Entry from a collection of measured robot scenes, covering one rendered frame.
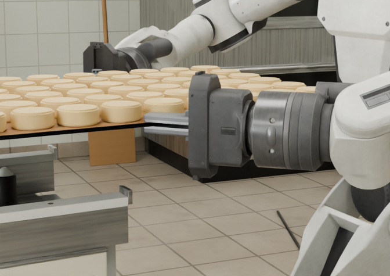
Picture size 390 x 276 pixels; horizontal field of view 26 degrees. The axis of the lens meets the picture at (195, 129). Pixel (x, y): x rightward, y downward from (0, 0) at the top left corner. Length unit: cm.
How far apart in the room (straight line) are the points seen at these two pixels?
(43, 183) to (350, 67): 54
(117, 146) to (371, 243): 399
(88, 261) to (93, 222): 5
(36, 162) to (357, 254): 53
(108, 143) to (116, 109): 426
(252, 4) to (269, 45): 309
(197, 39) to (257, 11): 13
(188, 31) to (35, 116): 77
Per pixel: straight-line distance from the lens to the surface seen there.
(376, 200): 146
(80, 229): 104
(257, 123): 93
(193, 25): 171
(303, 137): 92
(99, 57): 143
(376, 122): 90
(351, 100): 91
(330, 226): 149
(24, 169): 131
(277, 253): 365
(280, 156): 94
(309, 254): 148
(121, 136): 529
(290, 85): 120
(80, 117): 99
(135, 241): 379
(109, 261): 111
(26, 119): 97
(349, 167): 95
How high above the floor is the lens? 117
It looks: 11 degrees down
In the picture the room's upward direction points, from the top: straight up
